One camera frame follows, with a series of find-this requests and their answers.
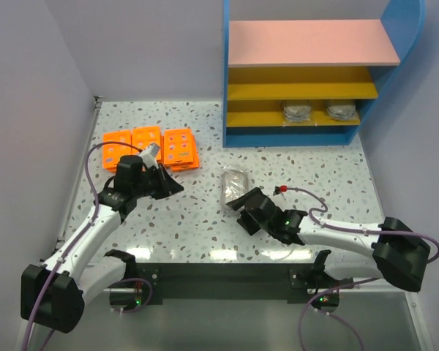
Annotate bagged silver sponges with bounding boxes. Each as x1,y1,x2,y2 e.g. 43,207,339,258
219,165,249,215
281,100,312,124
324,99,356,121

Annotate orange Scrub Mommy box top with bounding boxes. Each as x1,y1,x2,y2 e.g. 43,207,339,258
162,128,194,167

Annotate orange scrub mommy box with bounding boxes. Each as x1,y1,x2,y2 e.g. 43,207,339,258
170,137,200,172
162,128,194,167

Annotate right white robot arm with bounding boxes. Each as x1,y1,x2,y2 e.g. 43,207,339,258
226,188,430,293

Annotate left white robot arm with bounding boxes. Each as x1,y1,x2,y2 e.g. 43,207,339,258
20,155,184,333

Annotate blue pink yellow shelf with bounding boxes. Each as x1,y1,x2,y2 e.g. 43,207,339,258
222,1,426,148

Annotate orange Scrub Mommy box bottom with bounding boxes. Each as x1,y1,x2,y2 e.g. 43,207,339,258
170,137,200,172

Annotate orange sponge box far left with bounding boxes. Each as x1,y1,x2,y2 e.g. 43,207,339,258
102,130,132,173

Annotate orange sponge box stack middle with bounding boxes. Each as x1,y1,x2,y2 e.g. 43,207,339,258
131,126,163,163

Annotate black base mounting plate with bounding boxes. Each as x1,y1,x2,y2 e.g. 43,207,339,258
137,263,353,305

